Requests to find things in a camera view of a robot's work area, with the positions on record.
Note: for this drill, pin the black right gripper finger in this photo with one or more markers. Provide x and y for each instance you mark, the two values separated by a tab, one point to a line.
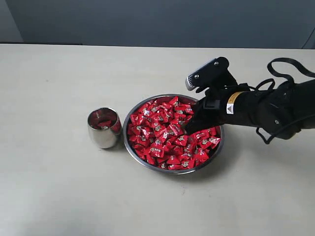
206	115

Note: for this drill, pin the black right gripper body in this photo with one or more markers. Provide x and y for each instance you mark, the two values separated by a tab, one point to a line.
241	105

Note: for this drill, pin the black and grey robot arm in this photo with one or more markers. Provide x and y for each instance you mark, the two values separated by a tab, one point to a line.
298	110

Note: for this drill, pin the pile of red wrapped candies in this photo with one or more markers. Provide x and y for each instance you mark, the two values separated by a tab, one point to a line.
156	133

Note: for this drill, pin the round metal bowl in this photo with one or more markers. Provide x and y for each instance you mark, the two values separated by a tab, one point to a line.
164	98

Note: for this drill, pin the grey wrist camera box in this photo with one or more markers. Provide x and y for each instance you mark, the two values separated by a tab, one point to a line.
213	74

